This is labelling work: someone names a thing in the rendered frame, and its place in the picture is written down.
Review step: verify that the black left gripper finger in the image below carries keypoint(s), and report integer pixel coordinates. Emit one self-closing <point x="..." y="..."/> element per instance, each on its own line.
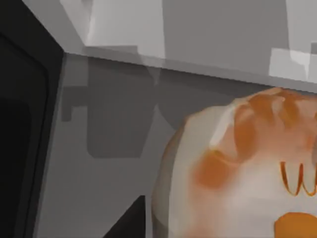
<point x="135" y="221"/>

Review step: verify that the white and orange bag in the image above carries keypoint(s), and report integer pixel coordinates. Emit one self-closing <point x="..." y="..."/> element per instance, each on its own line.
<point x="235" y="173"/>

